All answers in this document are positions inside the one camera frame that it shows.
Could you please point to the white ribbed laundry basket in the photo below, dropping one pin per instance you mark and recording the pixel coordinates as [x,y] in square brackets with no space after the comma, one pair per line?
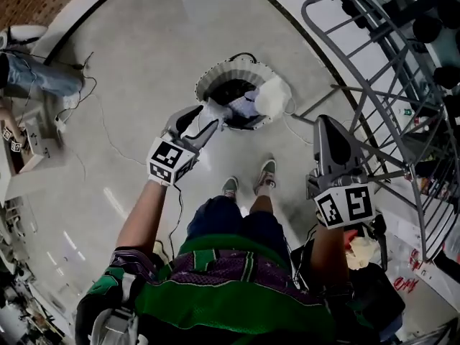
[230,72]

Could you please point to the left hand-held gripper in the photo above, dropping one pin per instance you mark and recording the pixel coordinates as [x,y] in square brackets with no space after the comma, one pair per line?
[169,160]

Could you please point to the person's left shoe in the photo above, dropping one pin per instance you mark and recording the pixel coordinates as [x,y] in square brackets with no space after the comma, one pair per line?
[230,189]

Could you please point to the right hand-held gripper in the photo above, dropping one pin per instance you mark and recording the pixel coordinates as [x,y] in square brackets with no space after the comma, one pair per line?
[341,200]

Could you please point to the yellow crumpled cloth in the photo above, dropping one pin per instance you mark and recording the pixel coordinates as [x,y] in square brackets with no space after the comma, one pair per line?
[361,253]

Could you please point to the green purple mesh jersey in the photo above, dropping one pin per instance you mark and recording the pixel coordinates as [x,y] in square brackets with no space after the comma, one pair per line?
[223,300]

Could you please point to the white open box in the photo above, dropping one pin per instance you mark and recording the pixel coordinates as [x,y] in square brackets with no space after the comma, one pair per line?
[36,153]

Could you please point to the pile of red white packets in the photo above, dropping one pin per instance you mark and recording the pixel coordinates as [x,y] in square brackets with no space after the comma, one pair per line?
[409,282]

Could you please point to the cream printed T-shirt clothes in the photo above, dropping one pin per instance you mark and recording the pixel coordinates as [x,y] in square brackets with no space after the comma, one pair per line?
[273,97]

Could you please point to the person's left forearm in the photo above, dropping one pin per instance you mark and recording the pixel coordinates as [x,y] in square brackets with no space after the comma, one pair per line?
[142,217]

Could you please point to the white power strip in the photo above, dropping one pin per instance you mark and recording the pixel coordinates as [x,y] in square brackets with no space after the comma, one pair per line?
[61,125]

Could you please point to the light blue shirt clothes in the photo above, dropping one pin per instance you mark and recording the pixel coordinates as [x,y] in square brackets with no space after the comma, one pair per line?
[244,102]

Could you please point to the person's shoe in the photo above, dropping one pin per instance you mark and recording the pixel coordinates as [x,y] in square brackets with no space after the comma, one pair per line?
[230,189]
[266,174]

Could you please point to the red flat box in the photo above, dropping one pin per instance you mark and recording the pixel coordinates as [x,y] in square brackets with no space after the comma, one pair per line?
[350,237]

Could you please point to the grey metal drying rack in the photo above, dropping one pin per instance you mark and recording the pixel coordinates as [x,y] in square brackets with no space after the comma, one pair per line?
[366,88]

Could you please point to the person's right forearm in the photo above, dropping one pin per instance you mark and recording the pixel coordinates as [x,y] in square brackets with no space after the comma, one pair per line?
[328,257]

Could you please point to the dark blue shorts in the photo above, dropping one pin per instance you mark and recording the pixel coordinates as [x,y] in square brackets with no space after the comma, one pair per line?
[223,217]

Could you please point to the person's right shoe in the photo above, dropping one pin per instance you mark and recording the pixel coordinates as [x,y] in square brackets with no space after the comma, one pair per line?
[266,174]

